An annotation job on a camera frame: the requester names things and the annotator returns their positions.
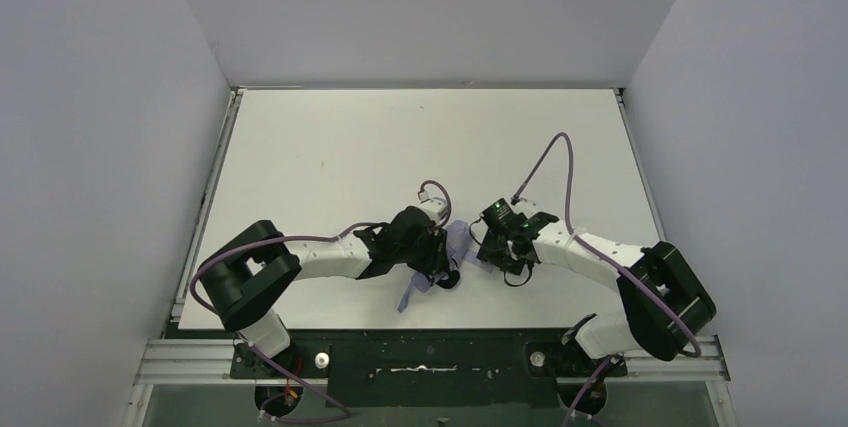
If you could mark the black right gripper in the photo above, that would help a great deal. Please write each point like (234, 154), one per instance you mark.
(494, 248)

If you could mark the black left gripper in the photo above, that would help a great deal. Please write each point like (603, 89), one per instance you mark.
(436, 254)

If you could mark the lavender folding umbrella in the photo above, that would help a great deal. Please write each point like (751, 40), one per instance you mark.
(459, 240)

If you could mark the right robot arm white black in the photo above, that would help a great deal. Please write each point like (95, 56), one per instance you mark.
(663, 301)

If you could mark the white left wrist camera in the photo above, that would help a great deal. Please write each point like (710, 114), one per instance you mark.
(436, 209)

